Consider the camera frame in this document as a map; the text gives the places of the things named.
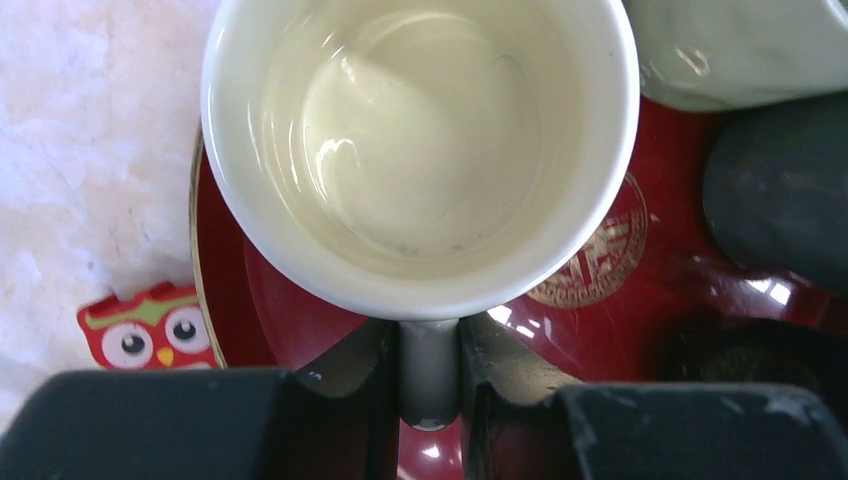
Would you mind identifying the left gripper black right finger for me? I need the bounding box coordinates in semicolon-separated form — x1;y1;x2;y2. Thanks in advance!
460;315;847;479

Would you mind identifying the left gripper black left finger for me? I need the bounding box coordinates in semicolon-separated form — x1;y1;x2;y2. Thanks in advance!
1;320;399;479

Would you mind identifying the white faceted cup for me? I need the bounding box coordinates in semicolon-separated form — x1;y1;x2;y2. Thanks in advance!
662;317;847;427

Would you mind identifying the dark green mug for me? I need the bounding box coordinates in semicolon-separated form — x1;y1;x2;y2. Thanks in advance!
702;92;847;294

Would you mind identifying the red owl number tag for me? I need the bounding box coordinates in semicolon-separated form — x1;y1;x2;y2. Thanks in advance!
77;282;220;370

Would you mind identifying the light green mug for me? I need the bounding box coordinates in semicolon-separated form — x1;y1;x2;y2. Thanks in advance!
623;0;847;112

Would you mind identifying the red round tray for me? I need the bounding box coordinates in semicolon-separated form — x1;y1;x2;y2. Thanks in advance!
191;101;845;479

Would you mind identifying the cream ceramic mug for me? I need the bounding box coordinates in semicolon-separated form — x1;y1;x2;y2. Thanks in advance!
200;1;640;431

